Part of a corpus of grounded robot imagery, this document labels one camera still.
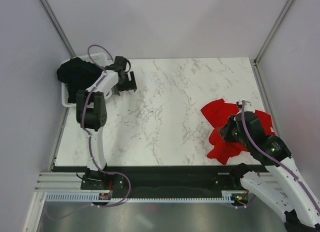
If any red t shirt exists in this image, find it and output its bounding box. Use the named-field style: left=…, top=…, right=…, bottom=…
left=200, top=98, right=280, bottom=165

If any right aluminium frame post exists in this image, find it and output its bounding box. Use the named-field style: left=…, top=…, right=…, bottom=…
left=251, top=0, right=295, bottom=67

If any white plastic basket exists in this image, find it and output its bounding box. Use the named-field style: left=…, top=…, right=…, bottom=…
left=61, top=52, right=108, bottom=108

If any black t shirt pile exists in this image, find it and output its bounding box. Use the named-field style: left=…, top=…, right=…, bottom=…
left=56, top=57, right=103, bottom=92

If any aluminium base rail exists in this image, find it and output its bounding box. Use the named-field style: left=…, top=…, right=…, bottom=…
left=35, top=172, right=284, bottom=193

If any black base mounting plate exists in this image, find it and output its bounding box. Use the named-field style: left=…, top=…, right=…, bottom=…
left=80, top=166, right=244, bottom=198

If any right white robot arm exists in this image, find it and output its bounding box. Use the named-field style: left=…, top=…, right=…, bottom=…
left=219, top=111, right=320, bottom=232

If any left aluminium frame post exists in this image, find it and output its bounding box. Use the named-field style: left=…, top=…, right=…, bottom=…
left=39, top=0, right=76, bottom=57

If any white slotted cable duct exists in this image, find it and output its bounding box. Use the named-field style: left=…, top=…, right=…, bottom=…
left=45, top=191, right=249, bottom=204

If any aluminium frame post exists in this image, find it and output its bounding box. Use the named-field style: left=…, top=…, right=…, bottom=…
left=39, top=0, right=76, bottom=57
left=251, top=0, right=295, bottom=67

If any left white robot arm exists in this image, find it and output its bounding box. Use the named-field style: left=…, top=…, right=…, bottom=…
left=76, top=56, right=137, bottom=189

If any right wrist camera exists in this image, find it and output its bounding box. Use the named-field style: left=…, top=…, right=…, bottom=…
left=236, top=99, right=256, bottom=114

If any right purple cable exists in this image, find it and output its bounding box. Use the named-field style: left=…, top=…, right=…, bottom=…
left=232, top=100, right=320, bottom=213

